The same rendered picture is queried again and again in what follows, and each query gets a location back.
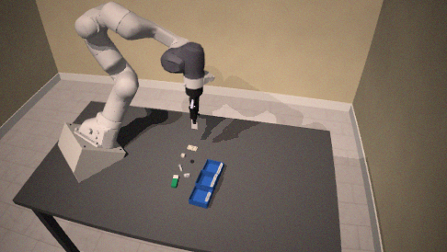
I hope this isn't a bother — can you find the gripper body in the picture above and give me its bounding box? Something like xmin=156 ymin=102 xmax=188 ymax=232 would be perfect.
xmin=185 ymin=87 xmax=203 ymax=105

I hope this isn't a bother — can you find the green and white eraser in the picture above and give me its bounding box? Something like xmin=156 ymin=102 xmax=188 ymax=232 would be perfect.
xmin=171 ymin=175 xmax=178 ymax=188

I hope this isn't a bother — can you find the blue rack of three labelled bins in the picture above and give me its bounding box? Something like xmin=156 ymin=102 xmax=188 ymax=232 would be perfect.
xmin=189 ymin=159 xmax=224 ymax=209

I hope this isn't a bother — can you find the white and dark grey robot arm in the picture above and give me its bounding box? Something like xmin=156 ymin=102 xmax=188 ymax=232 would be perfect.
xmin=74 ymin=2 xmax=215 ymax=149

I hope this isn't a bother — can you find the cream domino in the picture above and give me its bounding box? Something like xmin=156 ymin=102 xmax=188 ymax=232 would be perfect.
xmin=187 ymin=145 xmax=198 ymax=151

